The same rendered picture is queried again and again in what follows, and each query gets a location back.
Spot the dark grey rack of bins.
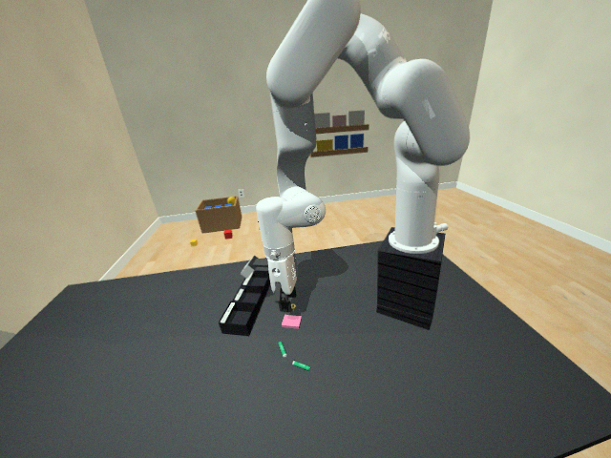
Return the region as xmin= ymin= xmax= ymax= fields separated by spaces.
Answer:
xmin=219 ymin=270 xmax=270 ymax=336

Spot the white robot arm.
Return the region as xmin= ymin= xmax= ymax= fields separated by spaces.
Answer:
xmin=256 ymin=0 xmax=470 ymax=260

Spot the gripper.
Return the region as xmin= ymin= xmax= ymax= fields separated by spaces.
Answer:
xmin=266 ymin=250 xmax=298 ymax=312

